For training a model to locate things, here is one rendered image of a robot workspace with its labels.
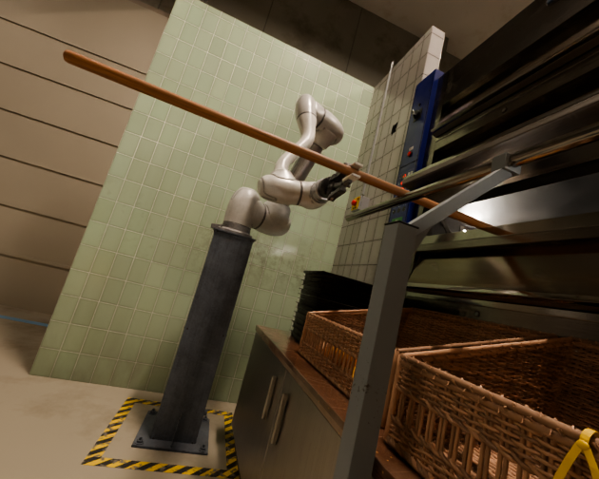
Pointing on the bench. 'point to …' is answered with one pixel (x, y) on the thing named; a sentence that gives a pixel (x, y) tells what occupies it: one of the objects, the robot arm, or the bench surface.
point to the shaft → (247, 129)
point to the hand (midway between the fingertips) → (352, 173)
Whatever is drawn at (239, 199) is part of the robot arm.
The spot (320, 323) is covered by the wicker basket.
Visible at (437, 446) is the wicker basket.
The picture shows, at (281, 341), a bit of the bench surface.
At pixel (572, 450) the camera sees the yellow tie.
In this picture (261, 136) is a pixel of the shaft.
